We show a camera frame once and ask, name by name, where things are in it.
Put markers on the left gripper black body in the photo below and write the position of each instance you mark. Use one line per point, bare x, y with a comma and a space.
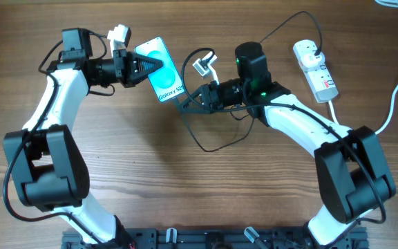
121, 66

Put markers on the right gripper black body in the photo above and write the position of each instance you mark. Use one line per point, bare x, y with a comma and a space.
215, 89

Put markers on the Samsung Galaxy smartphone cyan screen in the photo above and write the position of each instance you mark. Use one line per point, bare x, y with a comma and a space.
165, 81

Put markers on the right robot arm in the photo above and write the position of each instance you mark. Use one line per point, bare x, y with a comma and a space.
353, 174

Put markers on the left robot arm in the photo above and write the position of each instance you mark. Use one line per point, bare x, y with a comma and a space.
44, 163

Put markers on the white charger plug adapter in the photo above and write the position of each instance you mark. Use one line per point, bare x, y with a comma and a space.
310, 61

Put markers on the white power strip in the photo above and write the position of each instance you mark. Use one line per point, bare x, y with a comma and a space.
320, 80

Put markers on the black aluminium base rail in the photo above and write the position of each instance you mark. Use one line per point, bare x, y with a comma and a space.
280, 237

